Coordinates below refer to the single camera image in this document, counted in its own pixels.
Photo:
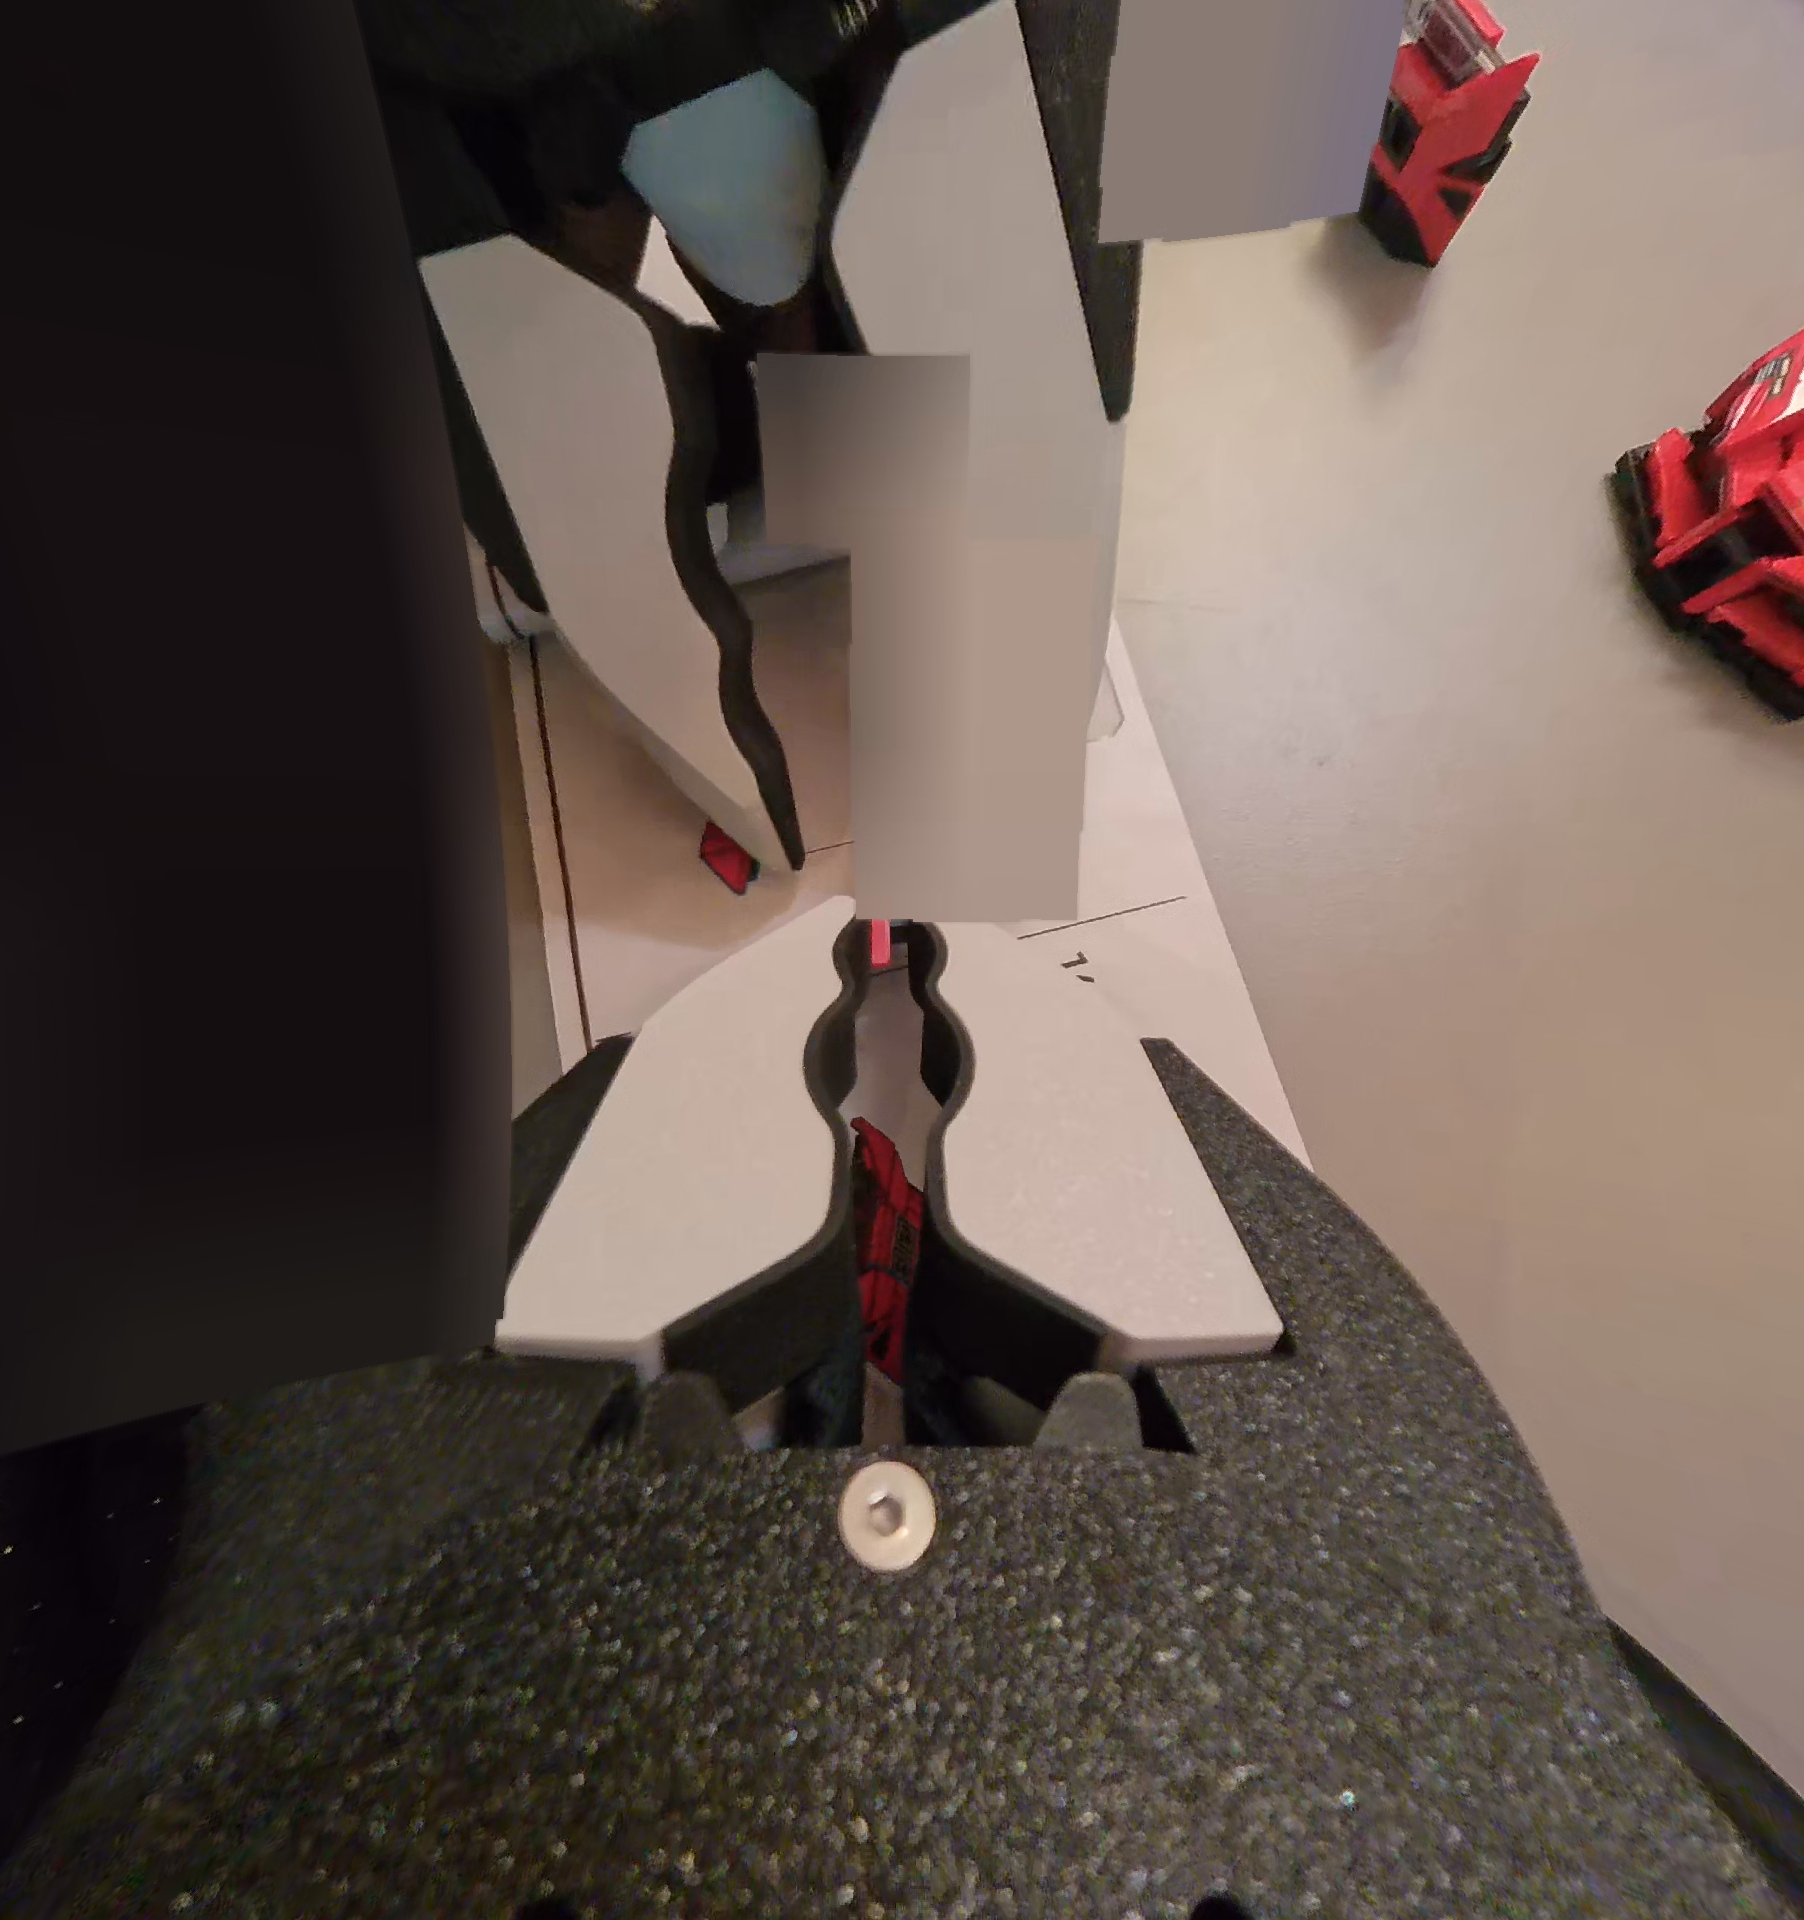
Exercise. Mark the lego instruction booklet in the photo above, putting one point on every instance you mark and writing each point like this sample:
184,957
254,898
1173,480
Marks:
633,900

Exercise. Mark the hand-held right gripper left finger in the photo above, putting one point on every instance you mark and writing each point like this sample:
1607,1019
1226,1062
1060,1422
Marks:
677,1186

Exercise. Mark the red lego sports car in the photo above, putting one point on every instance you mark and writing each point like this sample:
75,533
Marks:
1741,509

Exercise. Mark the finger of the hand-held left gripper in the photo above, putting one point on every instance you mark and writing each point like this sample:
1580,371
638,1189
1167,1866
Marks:
945,179
571,450

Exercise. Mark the red lego subassembly with clear piece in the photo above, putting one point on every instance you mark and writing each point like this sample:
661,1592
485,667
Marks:
1442,165

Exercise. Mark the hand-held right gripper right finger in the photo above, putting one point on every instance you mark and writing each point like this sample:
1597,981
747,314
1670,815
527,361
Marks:
1098,1186

